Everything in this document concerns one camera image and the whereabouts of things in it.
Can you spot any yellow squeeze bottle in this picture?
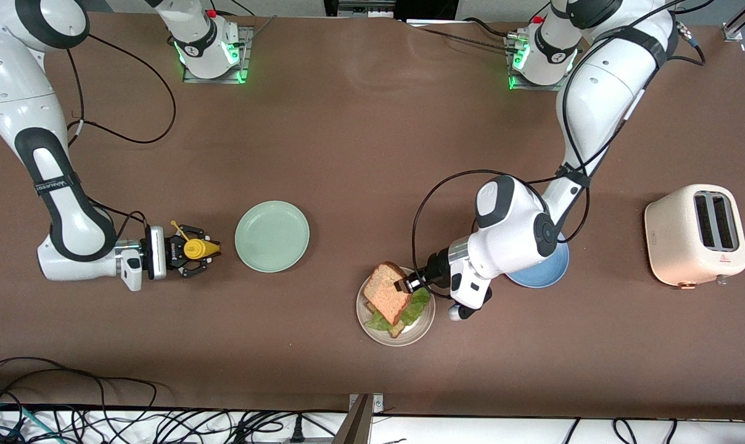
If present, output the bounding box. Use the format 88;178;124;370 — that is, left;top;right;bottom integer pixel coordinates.
170;220;222;260

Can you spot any green lettuce leaf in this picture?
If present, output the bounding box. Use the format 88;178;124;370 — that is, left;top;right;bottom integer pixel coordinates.
365;287;432;331

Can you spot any brown bread slice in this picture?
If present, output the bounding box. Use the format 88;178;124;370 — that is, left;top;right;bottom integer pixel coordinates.
364;300;406;339
364;261;414;326

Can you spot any beige plate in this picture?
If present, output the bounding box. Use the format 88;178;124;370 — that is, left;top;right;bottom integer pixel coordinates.
356;266;436;347

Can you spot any mint green plate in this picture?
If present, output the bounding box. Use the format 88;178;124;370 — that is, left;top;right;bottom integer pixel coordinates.
234;200;310;274

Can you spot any blue plate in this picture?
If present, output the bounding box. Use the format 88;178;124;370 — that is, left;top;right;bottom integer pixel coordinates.
507;240;570;289

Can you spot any brown table mat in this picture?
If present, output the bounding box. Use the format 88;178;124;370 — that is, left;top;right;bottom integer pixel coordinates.
0;11;745;421

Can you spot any cream toaster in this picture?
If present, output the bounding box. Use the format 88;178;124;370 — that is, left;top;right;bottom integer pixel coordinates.
644;184;745;290

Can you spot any black and silver device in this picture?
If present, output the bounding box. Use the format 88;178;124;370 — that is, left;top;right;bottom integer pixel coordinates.
323;0;458;22

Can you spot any short aluminium profile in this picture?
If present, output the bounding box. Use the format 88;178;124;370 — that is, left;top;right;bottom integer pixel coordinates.
723;0;745;43

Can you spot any grey metal bracket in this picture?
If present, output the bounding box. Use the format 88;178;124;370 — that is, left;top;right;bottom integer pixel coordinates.
348;393;384;415

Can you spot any dark metal post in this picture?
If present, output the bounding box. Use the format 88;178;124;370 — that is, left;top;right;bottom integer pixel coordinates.
332;395;373;444

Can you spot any long looped black cable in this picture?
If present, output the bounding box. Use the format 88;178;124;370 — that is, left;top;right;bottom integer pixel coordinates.
0;356;158;444

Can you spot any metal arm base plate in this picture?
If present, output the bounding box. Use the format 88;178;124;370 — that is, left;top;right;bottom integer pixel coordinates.
507;34;574;92
183;26;250;84

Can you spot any teal cable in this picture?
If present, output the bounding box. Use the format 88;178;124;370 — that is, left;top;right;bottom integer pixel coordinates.
0;401;40;440

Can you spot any thin black base cable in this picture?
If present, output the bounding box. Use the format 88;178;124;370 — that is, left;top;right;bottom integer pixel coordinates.
419;28;518;51

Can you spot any thick black base cable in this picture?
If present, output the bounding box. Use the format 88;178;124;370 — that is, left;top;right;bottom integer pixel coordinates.
462;17;521;39

